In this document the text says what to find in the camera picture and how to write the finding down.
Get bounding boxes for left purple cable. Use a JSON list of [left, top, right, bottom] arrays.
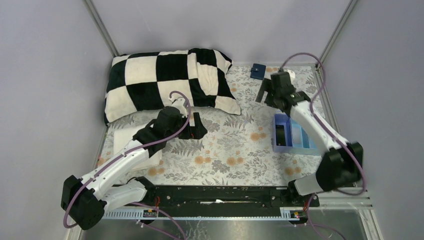
[[63, 91, 192, 240]]

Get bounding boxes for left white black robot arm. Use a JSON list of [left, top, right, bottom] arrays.
[[60, 106, 208, 230]]

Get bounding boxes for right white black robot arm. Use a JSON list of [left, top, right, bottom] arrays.
[[256, 71, 364, 197]]

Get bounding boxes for blue leather card holder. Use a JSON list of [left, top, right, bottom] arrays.
[[250, 63, 267, 80]]

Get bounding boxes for folded white towel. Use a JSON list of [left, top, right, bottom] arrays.
[[113, 124, 163, 171]]

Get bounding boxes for black white checkered pillow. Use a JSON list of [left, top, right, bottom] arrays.
[[103, 48, 241, 125]]

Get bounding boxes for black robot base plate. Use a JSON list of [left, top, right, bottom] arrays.
[[140, 185, 309, 216]]

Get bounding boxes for floral patterned bed sheet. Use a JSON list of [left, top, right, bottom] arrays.
[[93, 65, 345, 188]]

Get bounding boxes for black card in tray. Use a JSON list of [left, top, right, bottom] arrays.
[[275, 124, 287, 146]]

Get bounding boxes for blue plastic compartment tray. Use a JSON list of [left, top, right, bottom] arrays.
[[271, 113, 320, 156]]

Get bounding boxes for slotted grey cable duct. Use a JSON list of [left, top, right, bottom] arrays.
[[102, 207, 301, 222]]

